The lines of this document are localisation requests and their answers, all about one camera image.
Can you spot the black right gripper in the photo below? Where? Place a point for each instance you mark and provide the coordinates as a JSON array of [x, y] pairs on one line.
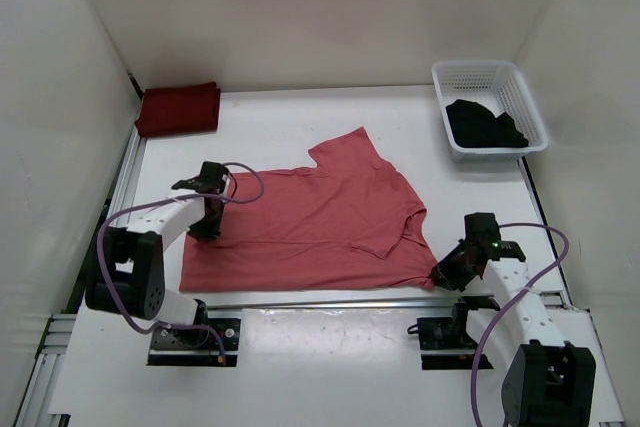
[[449, 277]]

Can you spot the dark red t-shirt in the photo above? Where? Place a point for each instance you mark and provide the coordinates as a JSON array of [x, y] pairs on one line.
[[174, 111]]

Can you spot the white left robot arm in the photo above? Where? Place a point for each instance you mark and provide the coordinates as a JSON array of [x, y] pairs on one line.
[[129, 278]]

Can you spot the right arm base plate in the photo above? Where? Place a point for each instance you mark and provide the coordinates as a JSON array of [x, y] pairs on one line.
[[443, 345]]

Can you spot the black t-shirt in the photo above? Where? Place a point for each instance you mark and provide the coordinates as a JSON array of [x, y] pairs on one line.
[[475, 126]]

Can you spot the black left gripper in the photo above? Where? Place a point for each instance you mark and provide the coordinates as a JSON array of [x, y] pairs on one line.
[[208, 232]]

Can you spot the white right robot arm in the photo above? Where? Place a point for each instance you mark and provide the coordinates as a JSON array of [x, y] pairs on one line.
[[549, 381]]

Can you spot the pink t-shirt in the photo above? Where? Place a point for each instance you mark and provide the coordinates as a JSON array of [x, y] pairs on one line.
[[350, 222]]

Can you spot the white plastic basket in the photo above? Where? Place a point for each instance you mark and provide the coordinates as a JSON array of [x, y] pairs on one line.
[[500, 87]]

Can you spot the aluminium side frame rail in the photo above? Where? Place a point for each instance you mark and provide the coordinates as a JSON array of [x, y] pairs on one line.
[[91, 288]]

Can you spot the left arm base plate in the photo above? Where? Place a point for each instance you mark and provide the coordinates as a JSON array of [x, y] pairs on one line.
[[171, 348]]

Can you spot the aluminium table edge rail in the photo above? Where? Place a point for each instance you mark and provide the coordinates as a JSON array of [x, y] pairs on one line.
[[324, 298]]

